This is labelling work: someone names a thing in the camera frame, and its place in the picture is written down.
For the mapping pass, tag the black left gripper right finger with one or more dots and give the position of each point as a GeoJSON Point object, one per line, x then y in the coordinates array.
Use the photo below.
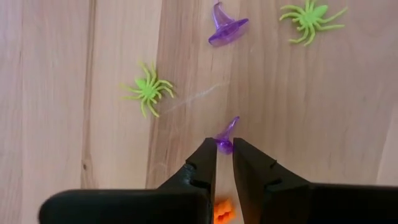
{"type": "Point", "coordinates": [326, 205]}

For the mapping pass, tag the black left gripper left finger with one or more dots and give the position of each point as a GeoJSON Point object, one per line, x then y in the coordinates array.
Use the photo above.
{"type": "Point", "coordinates": [124, 207]}

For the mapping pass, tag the purple plastic witch hat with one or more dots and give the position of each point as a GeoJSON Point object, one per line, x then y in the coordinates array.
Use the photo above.
{"type": "Point", "coordinates": [224, 143]}
{"type": "Point", "coordinates": [227, 31]}

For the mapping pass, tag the orange plastic pumpkin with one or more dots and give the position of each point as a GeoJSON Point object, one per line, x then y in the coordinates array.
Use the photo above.
{"type": "Point", "coordinates": [224, 213]}

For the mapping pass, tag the green plastic spider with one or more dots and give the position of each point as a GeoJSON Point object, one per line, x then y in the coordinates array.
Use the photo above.
{"type": "Point", "coordinates": [311, 19]}
{"type": "Point", "coordinates": [148, 89]}

